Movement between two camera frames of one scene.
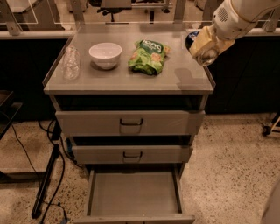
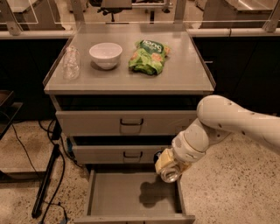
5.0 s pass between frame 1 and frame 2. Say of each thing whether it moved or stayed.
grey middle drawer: stayed
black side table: stayed
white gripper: moved
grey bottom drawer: stayed
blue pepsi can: moved
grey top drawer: stayed
